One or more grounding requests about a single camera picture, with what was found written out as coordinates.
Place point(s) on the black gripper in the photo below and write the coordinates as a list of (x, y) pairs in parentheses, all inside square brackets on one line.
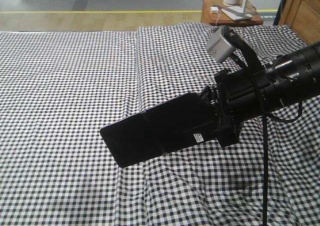
[(237, 100)]

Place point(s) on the black smartphone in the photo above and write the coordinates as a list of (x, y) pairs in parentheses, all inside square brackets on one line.
[(173, 125)]

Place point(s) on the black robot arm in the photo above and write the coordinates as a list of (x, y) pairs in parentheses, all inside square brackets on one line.
[(257, 90)]

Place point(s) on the white desk lamp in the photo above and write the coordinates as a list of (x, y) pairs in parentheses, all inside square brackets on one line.
[(237, 13)]

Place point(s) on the wooden nightstand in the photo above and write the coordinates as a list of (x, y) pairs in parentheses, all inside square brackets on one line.
[(222, 19)]

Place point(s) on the white charger adapter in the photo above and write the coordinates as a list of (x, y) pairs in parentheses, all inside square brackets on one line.
[(214, 10)]

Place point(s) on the wooden headboard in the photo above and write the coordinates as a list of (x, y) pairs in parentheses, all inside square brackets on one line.
[(303, 17)]

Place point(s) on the black white checkered bedsheet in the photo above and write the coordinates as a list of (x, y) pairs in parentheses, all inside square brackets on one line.
[(58, 89)]

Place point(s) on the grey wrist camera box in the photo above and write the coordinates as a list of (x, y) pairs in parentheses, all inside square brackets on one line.
[(218, 46)]

